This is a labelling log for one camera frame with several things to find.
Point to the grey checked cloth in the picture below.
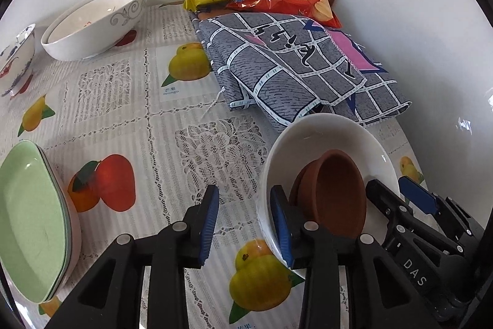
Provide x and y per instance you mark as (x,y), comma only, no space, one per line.
(277,63)

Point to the light green square plate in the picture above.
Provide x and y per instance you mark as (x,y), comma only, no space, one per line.
(30,221)

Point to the small brown dish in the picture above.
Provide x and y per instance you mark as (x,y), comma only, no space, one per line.
(335,190)
(298,190)

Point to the blue patterned white bowl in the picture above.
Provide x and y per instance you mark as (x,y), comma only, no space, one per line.
(19,55)

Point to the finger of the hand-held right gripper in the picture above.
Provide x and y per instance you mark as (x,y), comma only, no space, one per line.
(418,194)
(385,198)

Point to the red chip bag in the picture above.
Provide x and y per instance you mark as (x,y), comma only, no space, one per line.
(300,1)

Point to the small white bowl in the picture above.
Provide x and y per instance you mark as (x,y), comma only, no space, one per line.
(327,132)

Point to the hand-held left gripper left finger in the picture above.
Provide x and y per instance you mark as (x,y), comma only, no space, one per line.
(208,228)

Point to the large white bowl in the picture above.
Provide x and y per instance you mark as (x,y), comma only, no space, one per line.
(84,42)

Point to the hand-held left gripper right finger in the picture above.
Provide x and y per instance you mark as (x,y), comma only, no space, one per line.
(281,228)

